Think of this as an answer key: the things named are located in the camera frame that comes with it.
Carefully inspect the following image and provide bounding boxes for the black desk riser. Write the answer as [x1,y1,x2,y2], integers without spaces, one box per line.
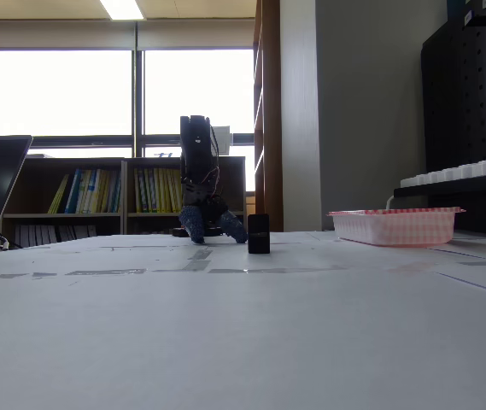
[393,173,486,237]

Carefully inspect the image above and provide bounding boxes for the row of white binders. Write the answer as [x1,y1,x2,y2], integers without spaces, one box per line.
[14,224,98,248]

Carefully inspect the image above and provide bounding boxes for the red arm wires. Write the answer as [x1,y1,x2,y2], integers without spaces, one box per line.
[208,126,223,194]

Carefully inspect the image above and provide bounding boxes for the row of yellow blue books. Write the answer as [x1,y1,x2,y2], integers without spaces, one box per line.
[47,167,122,214]

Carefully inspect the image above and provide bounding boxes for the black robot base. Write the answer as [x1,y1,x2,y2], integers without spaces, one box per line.
[172,225,226,238]

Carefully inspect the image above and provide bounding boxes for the beige roller blind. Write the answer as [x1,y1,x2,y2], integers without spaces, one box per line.
[0,19,255,51]

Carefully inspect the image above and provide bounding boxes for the low wooden bookshelf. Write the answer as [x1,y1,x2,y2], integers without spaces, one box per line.
[1,155,247,249]

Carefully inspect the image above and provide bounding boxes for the ceiling light panel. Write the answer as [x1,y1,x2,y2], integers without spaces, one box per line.
[99,0,145,21]

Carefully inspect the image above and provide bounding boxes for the small black box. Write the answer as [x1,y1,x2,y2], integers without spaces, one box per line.
[247,214,271,255]

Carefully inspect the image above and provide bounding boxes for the tall brown wooden shelf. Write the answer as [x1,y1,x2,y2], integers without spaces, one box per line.
[252,0,284,233]

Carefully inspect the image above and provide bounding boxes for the pink checkered tray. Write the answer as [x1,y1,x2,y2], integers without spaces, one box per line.
[326,206,467,249]

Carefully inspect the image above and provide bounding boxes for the black pegboard panel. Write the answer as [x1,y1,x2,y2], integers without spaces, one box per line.
[420,16,486,173]

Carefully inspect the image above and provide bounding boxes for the white paper sign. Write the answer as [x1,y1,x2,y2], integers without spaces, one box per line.
[211,125,232,156]

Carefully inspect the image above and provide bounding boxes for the white keyboard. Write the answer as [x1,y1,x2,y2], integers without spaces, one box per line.
[399,154,486,189]

